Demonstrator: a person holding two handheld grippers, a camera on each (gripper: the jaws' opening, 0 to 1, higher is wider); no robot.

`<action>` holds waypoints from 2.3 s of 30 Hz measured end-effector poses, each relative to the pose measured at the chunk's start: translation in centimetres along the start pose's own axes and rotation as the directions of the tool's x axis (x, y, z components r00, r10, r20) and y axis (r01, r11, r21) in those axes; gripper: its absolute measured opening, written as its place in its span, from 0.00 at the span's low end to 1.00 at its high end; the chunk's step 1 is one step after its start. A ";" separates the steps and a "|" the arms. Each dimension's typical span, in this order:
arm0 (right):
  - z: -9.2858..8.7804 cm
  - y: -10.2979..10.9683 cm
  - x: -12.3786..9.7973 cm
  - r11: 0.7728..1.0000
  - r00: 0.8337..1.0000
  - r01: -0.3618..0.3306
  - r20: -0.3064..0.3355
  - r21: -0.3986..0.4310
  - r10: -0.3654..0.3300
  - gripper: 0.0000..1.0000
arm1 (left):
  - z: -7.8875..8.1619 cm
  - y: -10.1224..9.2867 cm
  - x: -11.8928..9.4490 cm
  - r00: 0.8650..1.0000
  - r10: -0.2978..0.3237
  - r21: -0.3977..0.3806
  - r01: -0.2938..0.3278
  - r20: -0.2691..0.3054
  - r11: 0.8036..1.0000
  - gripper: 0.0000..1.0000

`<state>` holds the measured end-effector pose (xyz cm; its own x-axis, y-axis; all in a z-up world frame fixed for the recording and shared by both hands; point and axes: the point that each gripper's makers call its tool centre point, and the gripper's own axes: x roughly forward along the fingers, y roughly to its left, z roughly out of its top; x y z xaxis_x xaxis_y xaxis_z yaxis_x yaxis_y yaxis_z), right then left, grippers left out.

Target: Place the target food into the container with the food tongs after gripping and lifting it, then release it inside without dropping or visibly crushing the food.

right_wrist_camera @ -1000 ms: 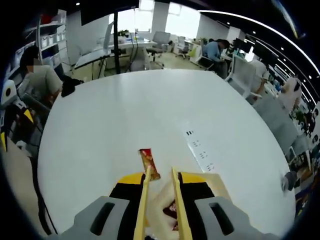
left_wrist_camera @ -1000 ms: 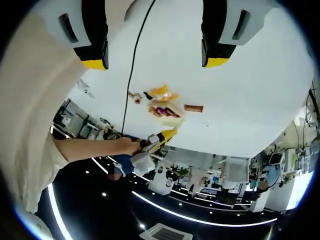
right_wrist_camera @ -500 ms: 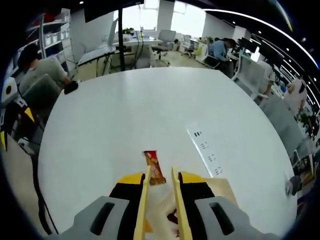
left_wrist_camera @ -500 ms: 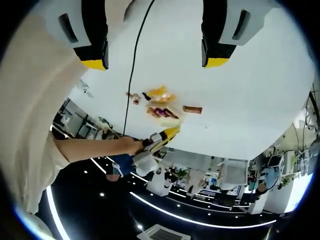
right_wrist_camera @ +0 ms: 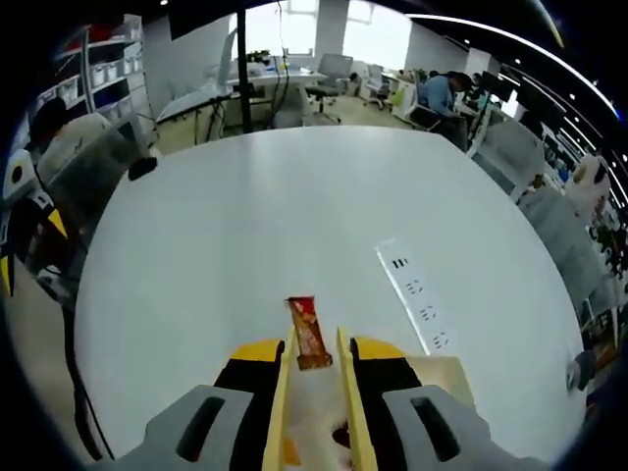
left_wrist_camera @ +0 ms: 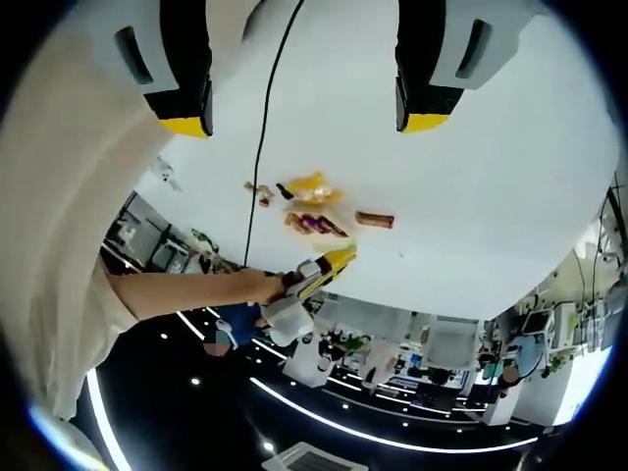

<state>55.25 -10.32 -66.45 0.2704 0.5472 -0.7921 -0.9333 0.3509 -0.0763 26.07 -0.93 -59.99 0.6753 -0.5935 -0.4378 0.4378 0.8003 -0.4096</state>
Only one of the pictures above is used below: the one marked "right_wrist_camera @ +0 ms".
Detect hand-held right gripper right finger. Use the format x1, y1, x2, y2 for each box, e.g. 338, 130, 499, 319
348, 335, 497, 471

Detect orange food snack packet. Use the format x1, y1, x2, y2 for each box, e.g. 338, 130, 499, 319
284, 294, 335, 373

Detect beige hexagonal food container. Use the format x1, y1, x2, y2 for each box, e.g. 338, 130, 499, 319
405, 353, 478, 409

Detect white desk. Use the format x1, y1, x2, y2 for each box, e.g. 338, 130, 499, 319
155, 68, 328, 130

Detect long ceiling light strip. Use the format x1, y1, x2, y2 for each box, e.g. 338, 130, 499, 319
405, 13, 615, 113

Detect grey office chair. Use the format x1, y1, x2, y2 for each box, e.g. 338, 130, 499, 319
303, 52, 355, 125

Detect black stand pole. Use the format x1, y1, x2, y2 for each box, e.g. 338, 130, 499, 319
235, 8, 255, 135

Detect black pouch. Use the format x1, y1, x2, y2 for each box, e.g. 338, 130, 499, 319
128, 156, 160, 182

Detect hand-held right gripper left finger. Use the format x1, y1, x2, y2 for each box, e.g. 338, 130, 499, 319
141, 337, 287, 471

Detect white table power strip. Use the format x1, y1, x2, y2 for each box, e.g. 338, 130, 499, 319
372, 237, 461, 356

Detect black cable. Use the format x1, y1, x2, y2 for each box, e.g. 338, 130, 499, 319
59, 293, 118, 463

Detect white tilted monitor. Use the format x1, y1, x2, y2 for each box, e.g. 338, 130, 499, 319
217, 26, 237, 87

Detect yellow food tongs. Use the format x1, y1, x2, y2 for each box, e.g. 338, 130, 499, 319
261, 323, 380, 471

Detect metal shelf with storage bins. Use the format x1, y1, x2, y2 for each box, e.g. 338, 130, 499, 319
48, 13, 149, 148

